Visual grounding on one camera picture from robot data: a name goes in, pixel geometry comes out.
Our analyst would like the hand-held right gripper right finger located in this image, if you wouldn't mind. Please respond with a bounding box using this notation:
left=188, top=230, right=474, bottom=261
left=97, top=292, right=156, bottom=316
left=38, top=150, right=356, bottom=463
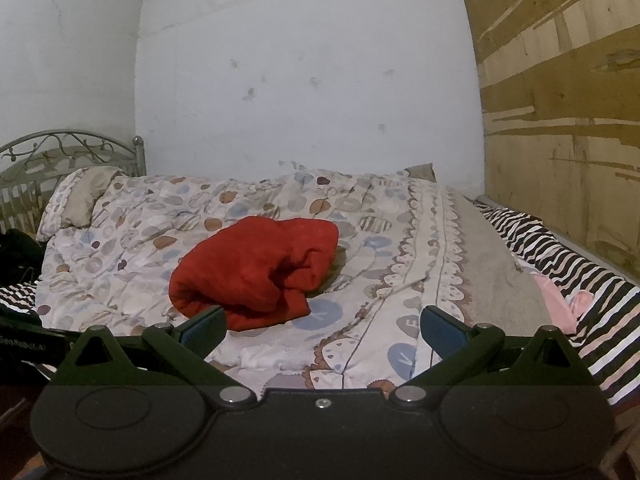
left=390, top=305, right=598, bottom=406

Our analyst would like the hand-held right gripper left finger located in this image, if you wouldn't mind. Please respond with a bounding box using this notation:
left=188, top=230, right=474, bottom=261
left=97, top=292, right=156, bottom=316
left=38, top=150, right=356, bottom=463
left=57, top=305, right=258, bottom=406

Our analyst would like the red long-sleeved garment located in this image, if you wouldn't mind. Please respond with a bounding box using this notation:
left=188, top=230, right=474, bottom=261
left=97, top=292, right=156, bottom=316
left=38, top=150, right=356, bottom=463
left=169, top=216, right=341, bottom=332

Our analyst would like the dark cloth pile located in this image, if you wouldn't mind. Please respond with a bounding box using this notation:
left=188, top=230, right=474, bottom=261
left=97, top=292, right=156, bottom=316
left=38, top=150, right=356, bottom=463
left=0, top=229, right=46, bottom=286

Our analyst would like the pink cloth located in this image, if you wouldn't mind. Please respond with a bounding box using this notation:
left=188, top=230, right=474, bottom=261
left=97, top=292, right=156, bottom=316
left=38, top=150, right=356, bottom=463
left=530, top=272, right=596, bottom=333

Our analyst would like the dotted patterned quilt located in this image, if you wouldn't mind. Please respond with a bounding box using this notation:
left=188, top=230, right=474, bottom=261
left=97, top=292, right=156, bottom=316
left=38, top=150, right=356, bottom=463
left=35, top=170, right=566, bottom=391

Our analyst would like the patterned beige pillow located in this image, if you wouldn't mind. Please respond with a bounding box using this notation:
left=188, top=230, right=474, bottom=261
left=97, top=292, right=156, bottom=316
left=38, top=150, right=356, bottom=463
left=37, top=166, right=126, bottom=241

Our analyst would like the black and white striped sheet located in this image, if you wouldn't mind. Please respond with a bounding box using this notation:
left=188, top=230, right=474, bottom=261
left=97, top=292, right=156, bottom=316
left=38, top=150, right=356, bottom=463
left=0, top=200, right=640, bottom=403

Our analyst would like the metal bed headboard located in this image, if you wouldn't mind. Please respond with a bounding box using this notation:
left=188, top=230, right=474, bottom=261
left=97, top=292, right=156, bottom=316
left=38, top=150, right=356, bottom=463
left=0, top=130, right=147, bottom=233

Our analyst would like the plywood panel board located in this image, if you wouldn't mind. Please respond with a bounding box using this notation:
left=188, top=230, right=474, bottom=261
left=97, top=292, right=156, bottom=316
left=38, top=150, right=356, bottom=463
left=452, top=0, right=640, bottom=281

